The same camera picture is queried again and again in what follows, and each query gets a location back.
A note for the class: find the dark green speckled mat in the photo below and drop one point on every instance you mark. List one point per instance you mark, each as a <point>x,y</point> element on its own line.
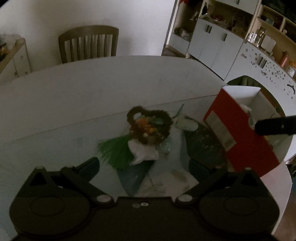
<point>204,148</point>

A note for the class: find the white green tissue pack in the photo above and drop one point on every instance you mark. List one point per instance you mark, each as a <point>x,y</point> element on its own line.
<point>248,111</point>

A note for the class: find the red and white cardboard box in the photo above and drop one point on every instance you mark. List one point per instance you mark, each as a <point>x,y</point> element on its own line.
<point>244,148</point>

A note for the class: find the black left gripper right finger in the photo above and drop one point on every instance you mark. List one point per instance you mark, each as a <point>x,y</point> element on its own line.
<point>204,173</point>

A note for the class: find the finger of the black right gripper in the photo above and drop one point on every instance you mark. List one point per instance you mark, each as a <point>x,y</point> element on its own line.
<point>276,126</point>

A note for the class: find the dark wooden chair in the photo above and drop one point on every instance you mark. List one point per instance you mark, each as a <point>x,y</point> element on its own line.
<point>88,42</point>

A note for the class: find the small white side cabinet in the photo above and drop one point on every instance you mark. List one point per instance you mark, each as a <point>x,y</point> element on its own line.
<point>16,62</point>

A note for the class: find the green wrapped ribbon stick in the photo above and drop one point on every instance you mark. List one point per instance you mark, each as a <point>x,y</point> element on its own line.
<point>179,111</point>

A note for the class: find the white cabinet row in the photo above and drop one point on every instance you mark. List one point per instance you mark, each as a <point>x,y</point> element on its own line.
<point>213,32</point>

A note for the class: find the brown braided flower basket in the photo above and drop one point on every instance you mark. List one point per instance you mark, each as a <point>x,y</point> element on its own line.
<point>149,127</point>

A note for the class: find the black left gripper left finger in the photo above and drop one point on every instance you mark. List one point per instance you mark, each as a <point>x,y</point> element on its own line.
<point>83,173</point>

